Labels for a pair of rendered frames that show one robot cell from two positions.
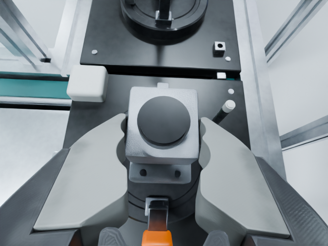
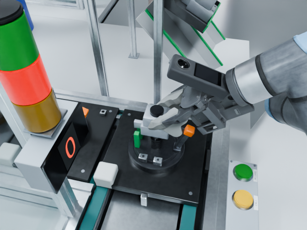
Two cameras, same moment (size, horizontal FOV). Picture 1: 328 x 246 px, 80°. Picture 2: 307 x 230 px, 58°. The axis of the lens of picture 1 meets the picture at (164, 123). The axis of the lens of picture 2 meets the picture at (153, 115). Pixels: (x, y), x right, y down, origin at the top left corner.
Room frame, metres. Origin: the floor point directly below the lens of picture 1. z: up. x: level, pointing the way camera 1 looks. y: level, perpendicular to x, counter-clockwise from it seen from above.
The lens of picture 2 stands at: (-0.09, 0.39, 1.54)
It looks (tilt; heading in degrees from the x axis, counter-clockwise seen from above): 47 degrees down; 289
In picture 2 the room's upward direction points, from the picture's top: straight up
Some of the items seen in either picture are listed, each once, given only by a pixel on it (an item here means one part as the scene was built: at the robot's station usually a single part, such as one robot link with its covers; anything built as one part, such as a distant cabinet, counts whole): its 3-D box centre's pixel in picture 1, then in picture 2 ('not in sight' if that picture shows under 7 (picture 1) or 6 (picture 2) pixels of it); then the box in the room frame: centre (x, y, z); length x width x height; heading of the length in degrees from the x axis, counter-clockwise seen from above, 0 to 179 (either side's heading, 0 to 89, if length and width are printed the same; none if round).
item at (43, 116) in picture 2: not in sight; (37, 106); (0.14, 0.20, 1.29); 0.05 x 0.05 x 0.05
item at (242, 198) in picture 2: not in sight; (242, 199); (-0.18, 0.06, 0.96); 0.04 x 0.04 x 0.02
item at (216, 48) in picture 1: (218, 48); (103, 112); (0.22, -0.07, 0.98); 0.02 x 0.02 x 0.01; 6
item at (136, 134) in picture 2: not in sight; (137, 139); (0.08, 0.02, 1.01); 0.01 x 0.01 x 0.05; 6
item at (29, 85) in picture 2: not in sight; (23, 75); (0.14, 0.20, 1.34); 0.05 x 0.05 x 0.05
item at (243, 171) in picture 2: not in sight; (243, 172); (-0.18, -0.01, 0.96); 0.04 x 0.04 x 0.02
